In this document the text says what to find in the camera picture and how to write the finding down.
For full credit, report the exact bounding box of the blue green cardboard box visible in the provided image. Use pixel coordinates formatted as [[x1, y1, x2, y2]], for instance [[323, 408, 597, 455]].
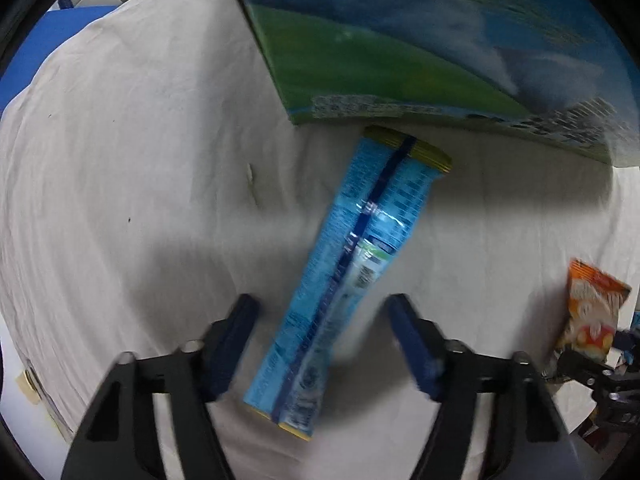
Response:
[[219, 0, 640, 167]]

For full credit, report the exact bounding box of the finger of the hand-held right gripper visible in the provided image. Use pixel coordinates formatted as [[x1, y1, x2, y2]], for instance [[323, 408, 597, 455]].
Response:
[[545, 347, 621, 391]]

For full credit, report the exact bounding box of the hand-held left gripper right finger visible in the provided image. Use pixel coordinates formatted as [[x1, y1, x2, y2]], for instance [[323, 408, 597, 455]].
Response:
[[385, 294, 586, 480]]

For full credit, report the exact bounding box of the blue snack packet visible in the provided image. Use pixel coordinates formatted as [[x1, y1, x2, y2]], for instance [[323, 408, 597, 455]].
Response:
[[243, 125, 453, 442]]

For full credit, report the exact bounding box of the orange snack packet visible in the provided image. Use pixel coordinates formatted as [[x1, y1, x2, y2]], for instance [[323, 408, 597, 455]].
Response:
[[553, 258, 633, 365]]

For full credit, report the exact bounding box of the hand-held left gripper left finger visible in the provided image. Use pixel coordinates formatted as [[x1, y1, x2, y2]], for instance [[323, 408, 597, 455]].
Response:
[[60, 293, 261, 480]]

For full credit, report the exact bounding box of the blue cloth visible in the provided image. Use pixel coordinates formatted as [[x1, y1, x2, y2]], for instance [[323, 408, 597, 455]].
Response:
[[0, 4, 120, 120]]

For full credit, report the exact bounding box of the white bed sheet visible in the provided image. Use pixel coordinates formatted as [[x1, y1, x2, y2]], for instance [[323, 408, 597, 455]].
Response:
[[0, 0, 636, 480]]

